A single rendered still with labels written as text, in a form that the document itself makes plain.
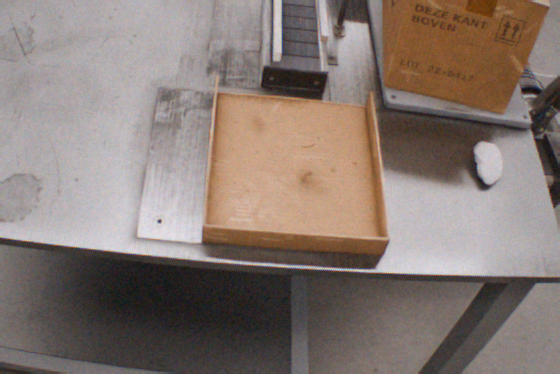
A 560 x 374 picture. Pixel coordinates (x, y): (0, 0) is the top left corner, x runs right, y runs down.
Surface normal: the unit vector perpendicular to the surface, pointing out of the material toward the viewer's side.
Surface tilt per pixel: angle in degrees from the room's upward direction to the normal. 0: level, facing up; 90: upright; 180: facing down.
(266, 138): 0
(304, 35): 0
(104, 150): 0
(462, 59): 90
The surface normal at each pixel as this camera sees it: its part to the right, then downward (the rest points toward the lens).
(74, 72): 0.13, -0.62
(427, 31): -0.11, 0.77
